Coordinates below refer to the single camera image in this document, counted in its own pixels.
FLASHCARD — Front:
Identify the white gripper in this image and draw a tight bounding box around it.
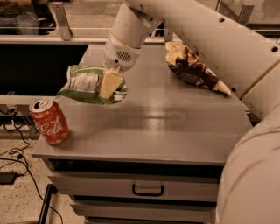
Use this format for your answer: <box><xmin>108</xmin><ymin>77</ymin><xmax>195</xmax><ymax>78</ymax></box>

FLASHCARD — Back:
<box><xmin>98</xmin><ymin>33</ymin><xmax>141</xmax><ymax>99</ymax></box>

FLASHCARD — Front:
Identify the green jalapeno chip bag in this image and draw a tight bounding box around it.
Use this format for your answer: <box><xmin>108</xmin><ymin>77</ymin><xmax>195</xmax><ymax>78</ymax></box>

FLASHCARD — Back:
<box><xmin>58</xmin><ymin>65</ymin><xmax>129</xmax><ymax>105</ymax></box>

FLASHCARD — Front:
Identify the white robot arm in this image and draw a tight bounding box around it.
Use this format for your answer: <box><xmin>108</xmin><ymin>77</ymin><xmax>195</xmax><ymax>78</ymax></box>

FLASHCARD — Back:
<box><xmin>105</xmin><ymin>0</ymin><xmax>280</xmax><ymax>224</ymax></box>

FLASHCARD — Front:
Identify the brown chip bag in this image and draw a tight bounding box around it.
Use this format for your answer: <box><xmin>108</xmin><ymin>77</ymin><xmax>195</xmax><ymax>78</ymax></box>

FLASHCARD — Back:
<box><xmin>165</xmin><ymin>42</ymin><xmax>231</xmax><ymax>95</ymax></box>

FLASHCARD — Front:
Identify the red coke can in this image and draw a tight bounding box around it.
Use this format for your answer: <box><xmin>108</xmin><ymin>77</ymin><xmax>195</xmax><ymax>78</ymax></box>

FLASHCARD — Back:
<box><xmin>29</xmin><ymin>97</ymin><xmax>70</xmax><ymax>145</ymax></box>

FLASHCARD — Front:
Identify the grey drawer cabinet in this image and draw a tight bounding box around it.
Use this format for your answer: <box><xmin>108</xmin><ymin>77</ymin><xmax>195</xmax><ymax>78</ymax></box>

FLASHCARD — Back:
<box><xmin>33</xmin><ymin>45</ymin><xmax>251</xmax><ymax>224</ymax></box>

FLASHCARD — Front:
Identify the seated person in background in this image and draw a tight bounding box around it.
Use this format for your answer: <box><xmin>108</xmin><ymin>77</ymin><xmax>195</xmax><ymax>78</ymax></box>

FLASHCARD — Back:
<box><xmin>0</xmin><ymin>0</ymin><xmax>56</xmax><ymax>35</ymax></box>

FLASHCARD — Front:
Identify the black power adapter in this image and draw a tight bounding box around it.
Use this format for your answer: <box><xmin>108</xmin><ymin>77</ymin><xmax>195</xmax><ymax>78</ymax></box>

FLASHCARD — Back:
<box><xmin>0</xmin><ymin>172</ymin><xmax>18</xmax><ymax>185</ymax></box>

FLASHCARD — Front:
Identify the metal rail bracket middle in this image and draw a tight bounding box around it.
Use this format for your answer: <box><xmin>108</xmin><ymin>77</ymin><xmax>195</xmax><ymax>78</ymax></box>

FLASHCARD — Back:
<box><xmin>164</xmin><ymin>27</ymin><xmax>173</xmax><ymax>42</ymax></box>

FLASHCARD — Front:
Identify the metal rail bracket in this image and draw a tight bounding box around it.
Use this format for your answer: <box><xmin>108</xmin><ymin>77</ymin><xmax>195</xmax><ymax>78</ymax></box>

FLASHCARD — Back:
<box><xmin>164</xmin><ymin>27</ymin><xmax>173</xmax><ymax>42</ymax></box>
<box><xmin>52</xmin><ymin>2</ymin><xmax>72</xmax><ymax>41</ymax></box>
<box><xmin>237</xmin><ymin>4</ymin><xmax>254</xmax><ymax>26</ymax></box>

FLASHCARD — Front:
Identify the metal rail bracket left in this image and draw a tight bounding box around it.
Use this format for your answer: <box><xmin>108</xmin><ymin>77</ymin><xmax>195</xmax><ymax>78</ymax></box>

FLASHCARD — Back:
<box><xmin>52</xmin><ymin>2</ymin><xmax>72</xmax><ymax>41</ymax></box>

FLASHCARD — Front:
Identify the black drawer handle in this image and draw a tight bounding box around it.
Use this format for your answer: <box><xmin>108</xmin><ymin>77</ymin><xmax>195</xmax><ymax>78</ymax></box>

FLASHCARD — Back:
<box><xmin>131</xmin><ymin>184</ymin><xmax>165</xmax><ymax>197</ymax></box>

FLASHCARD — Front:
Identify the black floor cable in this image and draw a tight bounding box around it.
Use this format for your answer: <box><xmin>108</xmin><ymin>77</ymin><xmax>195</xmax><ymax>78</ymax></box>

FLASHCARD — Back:
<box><xmin>0</xmin><ymin>110</ymin><xmax>65</xmax><ymax>224</ymax></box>

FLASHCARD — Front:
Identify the metal rail bracket right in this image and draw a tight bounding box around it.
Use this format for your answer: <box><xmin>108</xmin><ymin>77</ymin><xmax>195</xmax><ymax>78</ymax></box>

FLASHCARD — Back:
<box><xmin>237</xmin><ymin>4</ymin><xmax>254</xmax><ymax>26</ymax></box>

